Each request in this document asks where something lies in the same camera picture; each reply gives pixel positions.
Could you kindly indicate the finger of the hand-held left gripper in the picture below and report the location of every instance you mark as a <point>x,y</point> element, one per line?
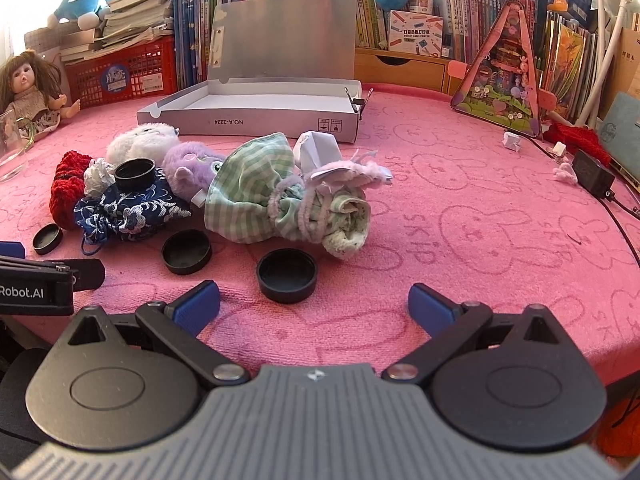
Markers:
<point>11,250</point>
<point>90,275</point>

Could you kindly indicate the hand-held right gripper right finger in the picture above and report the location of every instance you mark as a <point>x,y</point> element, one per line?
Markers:
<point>430,306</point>

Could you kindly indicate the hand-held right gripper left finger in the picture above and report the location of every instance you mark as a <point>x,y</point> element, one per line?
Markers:
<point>197,306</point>

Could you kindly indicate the small black cap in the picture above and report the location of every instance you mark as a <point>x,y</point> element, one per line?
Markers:
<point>47,240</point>

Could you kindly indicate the black round lid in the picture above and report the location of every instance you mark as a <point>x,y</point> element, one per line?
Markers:
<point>286,277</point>
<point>186,255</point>

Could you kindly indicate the red knitted pouch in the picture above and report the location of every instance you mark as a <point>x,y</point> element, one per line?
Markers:
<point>67,185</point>

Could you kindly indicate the black round cap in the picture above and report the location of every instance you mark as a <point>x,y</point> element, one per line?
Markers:
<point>135,179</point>

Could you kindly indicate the green checkered cloth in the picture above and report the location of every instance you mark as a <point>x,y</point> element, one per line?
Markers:
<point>245,195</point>

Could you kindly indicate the purple plush toy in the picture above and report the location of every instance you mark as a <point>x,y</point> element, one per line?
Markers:
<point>192,165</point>

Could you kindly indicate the pale lilac fuzzy ribbon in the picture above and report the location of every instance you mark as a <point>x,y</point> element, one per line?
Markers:
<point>360,170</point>

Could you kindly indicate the silver grey file box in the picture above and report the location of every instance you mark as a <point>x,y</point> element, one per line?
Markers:
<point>280,105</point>

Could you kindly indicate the pink rabbit-print towel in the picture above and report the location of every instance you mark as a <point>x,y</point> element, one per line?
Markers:
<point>450,235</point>

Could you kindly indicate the brown-haired doll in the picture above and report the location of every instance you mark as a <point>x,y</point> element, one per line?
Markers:
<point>25,90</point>

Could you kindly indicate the small white origami paper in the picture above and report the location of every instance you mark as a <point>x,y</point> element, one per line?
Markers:
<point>512,141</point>

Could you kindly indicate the small pink fuzzy scrap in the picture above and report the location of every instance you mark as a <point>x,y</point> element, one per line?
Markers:
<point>564,172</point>

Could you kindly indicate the small white plug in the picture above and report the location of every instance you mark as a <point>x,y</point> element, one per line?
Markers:
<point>560,150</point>

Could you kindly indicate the black power adapter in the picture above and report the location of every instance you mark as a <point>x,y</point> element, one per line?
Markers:
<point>592,175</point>

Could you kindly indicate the red plastic basket with sticker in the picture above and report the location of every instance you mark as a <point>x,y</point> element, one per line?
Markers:
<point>145,70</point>

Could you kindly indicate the grey grid paper bag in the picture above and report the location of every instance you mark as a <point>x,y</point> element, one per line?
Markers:
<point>45,40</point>

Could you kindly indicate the black binder clip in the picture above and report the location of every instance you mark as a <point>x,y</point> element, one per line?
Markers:
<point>358,105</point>

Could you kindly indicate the red knitted cloth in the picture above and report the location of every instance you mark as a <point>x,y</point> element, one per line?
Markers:
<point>575,136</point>

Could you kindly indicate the orange bag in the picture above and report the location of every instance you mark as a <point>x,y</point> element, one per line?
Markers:
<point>620,430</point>

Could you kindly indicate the triangular pink toy house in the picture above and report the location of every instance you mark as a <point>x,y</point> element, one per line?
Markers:
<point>500,85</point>

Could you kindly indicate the wooden drawer unit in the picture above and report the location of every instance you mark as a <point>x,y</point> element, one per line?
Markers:
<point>400,72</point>

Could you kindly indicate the blue and white plush toy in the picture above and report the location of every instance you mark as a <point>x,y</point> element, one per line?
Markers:
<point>80,2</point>

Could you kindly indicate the row of blue workbooks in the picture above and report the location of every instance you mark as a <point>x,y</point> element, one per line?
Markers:
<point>192,35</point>

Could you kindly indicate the stack of worn books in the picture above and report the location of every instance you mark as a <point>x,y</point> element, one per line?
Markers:
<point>135,15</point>

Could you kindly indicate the teal notebook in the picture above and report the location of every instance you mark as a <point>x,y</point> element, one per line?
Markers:
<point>622,125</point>

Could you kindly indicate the white printed carton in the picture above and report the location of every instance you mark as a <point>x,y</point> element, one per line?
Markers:
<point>415,35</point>

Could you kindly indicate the row of colourful thin books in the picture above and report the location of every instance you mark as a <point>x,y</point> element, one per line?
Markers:
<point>570,65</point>

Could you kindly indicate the row of upright books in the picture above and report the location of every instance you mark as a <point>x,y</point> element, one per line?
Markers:
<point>470,20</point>

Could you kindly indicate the brown notebook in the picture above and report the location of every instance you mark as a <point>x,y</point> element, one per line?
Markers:
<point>630,60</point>

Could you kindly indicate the white pole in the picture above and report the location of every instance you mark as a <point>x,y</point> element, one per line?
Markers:
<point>615,30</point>

